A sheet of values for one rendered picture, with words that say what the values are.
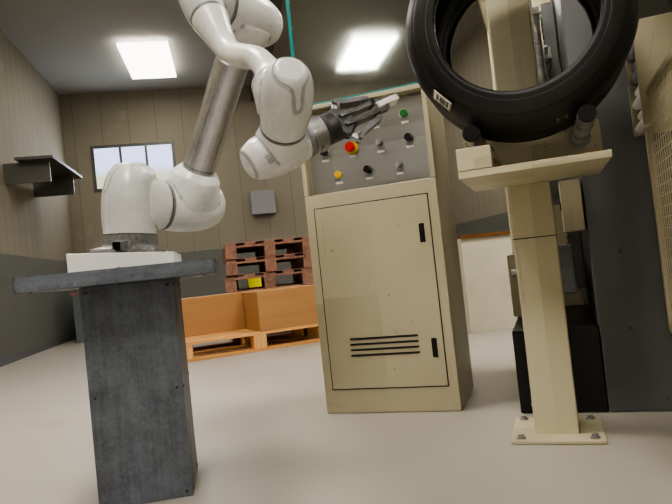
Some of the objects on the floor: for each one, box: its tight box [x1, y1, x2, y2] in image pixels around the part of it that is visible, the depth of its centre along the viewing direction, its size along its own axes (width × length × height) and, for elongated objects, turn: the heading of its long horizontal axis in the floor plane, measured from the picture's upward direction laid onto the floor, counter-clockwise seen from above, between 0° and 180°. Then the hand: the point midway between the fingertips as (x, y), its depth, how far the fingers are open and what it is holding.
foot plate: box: [511, 414, 607, 444], centre depth 187 cm, size 27×27×2 cm
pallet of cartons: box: [181, 285, 320, 362], centre depth 512 cm, size 131×90×47 cm
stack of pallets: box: [222, 236, 314, 340], centre depth 658 cm, size 134×96×95 cm
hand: (385, 103), depth 149 cm, fingers closed
